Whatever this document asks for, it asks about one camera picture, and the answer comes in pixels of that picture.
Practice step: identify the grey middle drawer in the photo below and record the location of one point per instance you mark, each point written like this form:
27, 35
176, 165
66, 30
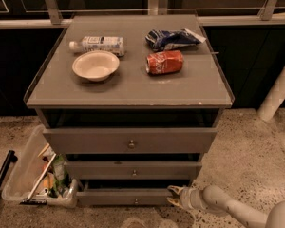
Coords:
133, 170

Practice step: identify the white plastic bottle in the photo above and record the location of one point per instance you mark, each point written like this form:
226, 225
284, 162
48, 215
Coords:
114, 45

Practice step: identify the grey drawer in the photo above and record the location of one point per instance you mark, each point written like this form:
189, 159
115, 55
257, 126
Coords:
130, 140
127, 192
133, 170

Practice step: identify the white bowl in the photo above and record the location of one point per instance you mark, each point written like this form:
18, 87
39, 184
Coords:
96, 66

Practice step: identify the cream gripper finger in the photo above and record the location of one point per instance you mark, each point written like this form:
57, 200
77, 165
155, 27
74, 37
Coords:
175, 189
173, 201

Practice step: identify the grey drawer cabinet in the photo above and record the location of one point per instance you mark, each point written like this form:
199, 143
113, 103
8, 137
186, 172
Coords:
131, 98

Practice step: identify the grey top drawer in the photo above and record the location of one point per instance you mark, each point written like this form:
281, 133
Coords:
130, 140

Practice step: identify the green snack packet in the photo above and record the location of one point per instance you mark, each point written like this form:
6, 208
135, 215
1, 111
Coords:
60, 174

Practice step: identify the metal window railing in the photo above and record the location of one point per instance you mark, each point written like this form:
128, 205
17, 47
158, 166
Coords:
18, 14

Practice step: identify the white pillar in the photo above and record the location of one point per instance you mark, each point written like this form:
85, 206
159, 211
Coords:
274, 99

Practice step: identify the clear plastic bin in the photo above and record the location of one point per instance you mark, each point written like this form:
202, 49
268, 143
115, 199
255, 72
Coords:
27, 172

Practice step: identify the black bar on floor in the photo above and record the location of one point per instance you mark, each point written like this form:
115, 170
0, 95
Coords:
10, 158

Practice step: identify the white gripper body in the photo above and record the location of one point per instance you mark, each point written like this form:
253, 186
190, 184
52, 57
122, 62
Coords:
187, 196

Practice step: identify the blue chip bag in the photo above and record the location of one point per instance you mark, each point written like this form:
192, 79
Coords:
163, 40

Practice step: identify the red soda can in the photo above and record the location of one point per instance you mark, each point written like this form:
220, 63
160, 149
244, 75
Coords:
164, 62

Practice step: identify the grey bottom drawer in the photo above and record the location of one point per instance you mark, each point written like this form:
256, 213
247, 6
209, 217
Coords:
127, 192

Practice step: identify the black squeegee tool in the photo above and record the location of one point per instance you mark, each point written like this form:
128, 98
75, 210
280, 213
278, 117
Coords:
29, 200

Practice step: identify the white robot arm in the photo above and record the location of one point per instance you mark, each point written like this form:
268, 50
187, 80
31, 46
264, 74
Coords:
214, 200

